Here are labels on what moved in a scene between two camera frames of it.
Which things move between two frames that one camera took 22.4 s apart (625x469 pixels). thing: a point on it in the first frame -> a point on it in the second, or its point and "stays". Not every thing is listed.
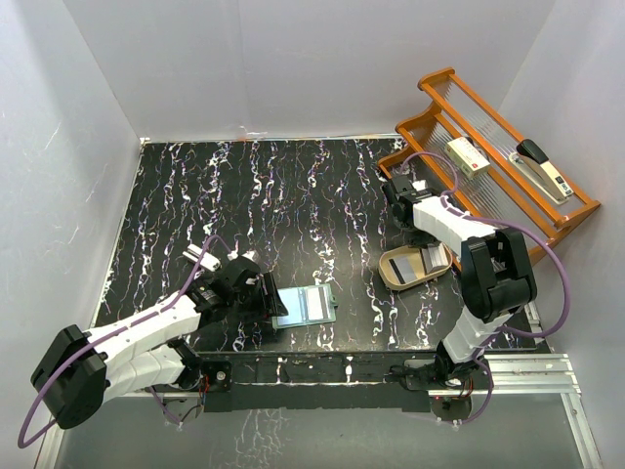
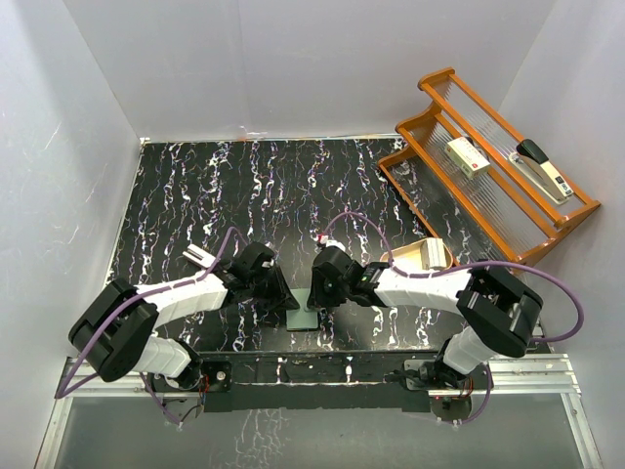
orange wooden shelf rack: [461, 149] stays
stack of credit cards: [435, 256] stays
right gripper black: [419, 240] -> [317, 298]
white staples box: [467, 157] stays
